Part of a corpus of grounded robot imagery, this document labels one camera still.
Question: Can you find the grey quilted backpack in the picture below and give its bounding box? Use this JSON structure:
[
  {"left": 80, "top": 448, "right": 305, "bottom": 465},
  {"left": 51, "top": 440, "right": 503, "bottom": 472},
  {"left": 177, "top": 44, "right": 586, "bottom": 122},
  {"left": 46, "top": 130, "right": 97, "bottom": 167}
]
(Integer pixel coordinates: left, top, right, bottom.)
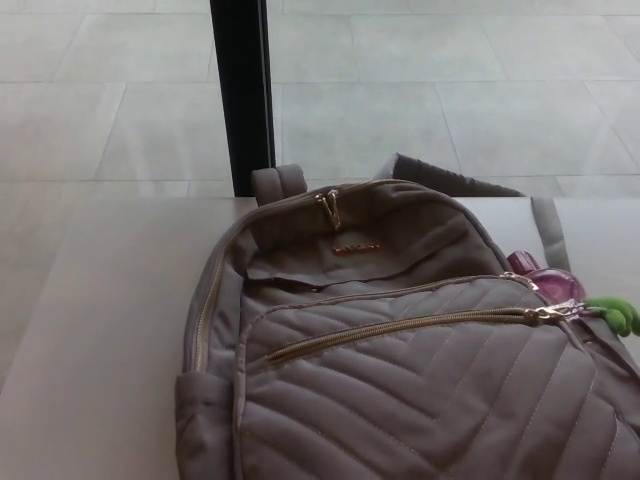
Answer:
[{"left": 173, "top": 153, "right": 640, "bottom": 480}]

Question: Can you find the pink transparent water bottle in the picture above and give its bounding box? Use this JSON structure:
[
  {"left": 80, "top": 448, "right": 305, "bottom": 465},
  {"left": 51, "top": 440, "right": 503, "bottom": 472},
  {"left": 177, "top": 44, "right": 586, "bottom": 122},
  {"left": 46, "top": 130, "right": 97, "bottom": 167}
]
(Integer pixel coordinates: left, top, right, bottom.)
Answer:
[{"left": 506, "top": 251, "right": 586, "bottom": 302}]

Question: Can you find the black window frame post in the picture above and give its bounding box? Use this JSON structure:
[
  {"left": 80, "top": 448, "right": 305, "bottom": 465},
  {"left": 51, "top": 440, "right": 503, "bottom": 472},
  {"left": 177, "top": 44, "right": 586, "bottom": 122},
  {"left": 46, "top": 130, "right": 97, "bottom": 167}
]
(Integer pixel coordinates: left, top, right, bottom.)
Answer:
[{"left": 208, "top": 0, "right": 277, "bottom": 199}]

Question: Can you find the green plush bunny keychain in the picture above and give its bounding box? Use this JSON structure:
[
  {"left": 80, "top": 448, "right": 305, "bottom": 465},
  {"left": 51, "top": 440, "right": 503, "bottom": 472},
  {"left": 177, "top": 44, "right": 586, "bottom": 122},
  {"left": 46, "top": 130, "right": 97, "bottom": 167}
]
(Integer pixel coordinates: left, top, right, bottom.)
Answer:
[{"left": 574, "top": 296, "right": 640, "bottom": 338}]

